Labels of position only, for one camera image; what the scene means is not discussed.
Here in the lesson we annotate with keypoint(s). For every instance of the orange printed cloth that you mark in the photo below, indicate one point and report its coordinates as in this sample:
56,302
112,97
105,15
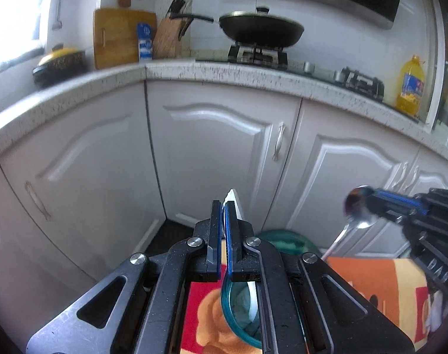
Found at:
375,284

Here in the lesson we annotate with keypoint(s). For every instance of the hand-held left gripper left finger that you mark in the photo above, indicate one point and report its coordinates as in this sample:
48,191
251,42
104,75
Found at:
214,236

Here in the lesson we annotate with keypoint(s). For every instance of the white cabinet door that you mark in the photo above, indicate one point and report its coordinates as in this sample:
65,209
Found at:
349,162
17,258
434,177
216,136
98,162

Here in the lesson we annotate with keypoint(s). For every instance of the hanging metal utensil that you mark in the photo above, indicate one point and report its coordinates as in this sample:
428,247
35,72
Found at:
57,22

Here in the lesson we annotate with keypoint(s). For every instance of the yellow oil bottle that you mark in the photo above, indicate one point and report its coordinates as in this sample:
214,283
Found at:
412,88

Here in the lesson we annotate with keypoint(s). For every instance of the silver stove knob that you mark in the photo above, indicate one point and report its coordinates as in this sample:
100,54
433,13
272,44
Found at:
338,76
308,67

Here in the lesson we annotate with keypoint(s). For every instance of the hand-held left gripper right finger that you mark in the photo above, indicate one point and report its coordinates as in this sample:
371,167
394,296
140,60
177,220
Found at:
231,236

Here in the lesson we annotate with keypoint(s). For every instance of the gas stove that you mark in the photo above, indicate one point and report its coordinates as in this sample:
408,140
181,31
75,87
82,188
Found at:
259,57

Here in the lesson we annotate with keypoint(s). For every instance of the wooden knife block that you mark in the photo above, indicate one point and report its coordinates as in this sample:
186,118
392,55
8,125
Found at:
166,38

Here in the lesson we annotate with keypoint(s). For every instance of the wok lid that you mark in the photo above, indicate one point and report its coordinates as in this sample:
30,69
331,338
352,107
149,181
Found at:
262,10

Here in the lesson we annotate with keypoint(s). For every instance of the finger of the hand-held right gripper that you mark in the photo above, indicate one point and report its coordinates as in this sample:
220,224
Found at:
393,217
400,201

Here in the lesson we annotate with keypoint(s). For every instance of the blue and white carton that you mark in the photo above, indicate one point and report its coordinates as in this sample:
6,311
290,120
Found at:
145,42

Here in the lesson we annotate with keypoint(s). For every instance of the black and yellow pot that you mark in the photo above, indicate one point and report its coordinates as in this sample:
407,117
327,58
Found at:
59,66

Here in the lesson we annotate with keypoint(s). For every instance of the black wok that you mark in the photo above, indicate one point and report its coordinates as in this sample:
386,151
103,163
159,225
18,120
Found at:
262,31

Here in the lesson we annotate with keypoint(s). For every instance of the teal glass cup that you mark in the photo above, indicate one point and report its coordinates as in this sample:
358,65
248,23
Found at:
242,324

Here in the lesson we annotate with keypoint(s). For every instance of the window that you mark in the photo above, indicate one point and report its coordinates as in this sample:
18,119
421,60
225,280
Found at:
13,14

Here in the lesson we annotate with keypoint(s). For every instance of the wooden cutting board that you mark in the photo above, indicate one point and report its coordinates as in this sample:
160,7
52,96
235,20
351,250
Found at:
115,40

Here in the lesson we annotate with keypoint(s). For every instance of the metal spoon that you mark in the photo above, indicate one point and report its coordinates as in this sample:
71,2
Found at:
358,206

